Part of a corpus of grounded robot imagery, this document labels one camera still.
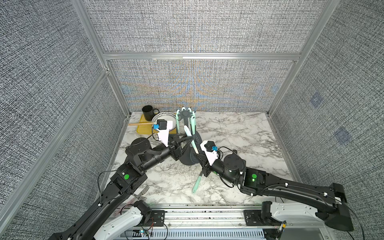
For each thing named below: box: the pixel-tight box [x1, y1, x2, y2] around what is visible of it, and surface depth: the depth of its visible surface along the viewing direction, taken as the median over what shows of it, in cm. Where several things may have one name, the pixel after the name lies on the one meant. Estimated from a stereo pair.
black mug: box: [141, 105, 160, 121], surface depth 115 cm
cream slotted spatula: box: [184, 125, 199, 154], surface depth 58 cm
